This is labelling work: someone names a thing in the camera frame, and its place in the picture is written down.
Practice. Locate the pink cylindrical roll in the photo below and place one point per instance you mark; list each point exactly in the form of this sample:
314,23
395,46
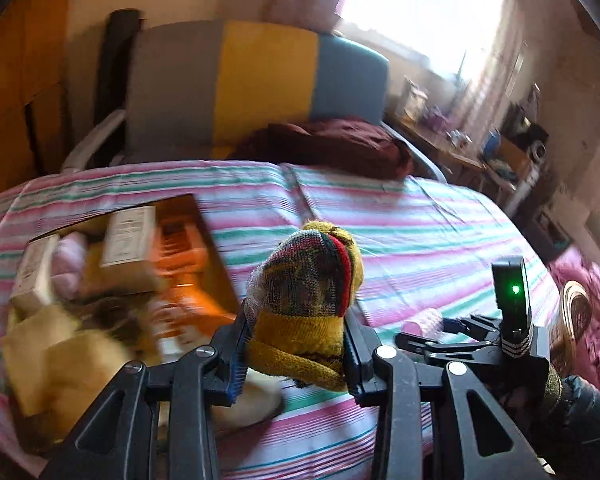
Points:
422,321

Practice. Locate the black tall object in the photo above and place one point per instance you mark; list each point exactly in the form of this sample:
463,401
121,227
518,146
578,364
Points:
115,60

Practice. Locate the white mug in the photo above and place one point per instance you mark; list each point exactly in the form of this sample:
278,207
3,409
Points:
461,140

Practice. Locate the gold cardboard box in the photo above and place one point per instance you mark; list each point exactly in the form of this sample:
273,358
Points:
215,270

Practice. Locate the blue mug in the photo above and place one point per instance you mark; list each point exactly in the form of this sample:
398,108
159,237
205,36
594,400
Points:
491,141

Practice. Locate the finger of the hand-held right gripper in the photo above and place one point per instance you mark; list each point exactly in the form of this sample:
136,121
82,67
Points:
460,352
472,328

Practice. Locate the wooden wardrobe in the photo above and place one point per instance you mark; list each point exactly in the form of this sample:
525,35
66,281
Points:
25,85

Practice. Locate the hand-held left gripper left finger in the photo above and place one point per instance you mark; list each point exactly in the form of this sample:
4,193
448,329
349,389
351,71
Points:
240,360

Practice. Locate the yellow knitted sock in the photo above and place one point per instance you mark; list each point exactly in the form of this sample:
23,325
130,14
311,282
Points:
305,285

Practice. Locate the person's right forearm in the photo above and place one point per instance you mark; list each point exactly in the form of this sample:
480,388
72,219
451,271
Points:
585,405

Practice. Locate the pink fluffy item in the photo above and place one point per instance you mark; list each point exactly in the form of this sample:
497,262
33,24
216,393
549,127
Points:
70,260

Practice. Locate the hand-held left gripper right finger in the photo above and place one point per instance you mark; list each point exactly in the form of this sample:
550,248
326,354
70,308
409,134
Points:
352,360

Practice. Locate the pink curtain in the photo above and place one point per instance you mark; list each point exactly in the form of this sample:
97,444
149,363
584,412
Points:
500,60

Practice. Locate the yellow sponge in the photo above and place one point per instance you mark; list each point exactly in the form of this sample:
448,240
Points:
50,370

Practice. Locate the woven rattan stool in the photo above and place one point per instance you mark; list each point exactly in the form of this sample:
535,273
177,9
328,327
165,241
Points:
566,310

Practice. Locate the purple box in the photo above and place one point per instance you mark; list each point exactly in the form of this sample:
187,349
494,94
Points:
436,120

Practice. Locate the striped bedsheet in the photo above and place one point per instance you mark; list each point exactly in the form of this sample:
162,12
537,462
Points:
430,240

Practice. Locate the wooden desk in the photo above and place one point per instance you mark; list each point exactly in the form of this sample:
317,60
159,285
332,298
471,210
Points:
455,152

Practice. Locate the clear glass jar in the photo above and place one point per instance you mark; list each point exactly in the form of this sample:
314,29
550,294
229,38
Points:
415,100

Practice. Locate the cream carton box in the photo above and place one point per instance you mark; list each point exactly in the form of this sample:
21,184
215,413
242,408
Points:
32,272

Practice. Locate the white orange snack packet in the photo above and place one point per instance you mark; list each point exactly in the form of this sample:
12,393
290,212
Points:
170,320

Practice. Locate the green white carton box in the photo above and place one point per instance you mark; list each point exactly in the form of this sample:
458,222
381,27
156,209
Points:
127,237

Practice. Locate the maroon cloth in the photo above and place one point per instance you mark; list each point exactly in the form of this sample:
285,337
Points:
330,145

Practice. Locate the brown cardboard box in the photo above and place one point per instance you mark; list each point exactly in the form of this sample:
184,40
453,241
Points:
512,155

